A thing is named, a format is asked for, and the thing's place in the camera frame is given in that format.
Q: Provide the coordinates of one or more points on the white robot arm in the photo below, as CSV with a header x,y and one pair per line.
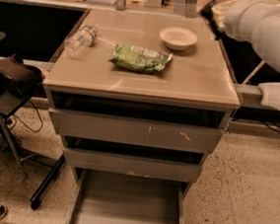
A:
x,y
265,38

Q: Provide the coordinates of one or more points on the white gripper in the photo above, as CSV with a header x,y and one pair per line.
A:
x,y
235,18

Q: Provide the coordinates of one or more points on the bottom open grey drawer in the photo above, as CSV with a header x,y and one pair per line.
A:
x,y
111,198

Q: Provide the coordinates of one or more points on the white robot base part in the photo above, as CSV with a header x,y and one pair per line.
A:
x,y
270,95

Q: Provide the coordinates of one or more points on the middle grey drawer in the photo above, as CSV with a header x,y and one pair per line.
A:
x,y
132,165

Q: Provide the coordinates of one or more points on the clear plastic water bottle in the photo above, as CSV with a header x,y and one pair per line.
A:
x,y
76,44

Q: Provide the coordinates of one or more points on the black rolling stand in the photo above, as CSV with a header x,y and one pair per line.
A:
x,y
9,104

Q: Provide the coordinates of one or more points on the green chip bag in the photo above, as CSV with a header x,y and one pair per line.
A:
x,y
139,58

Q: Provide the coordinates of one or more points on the white bowl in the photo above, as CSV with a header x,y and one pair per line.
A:
x,y
178,38

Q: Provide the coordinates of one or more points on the white stick handle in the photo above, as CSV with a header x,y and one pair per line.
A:
x,y
253,72

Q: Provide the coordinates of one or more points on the top grey drawer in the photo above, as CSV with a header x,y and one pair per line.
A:
x,y
135,131

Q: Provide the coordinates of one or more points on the grey drawer cabinet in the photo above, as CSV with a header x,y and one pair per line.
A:
x,y
194,89

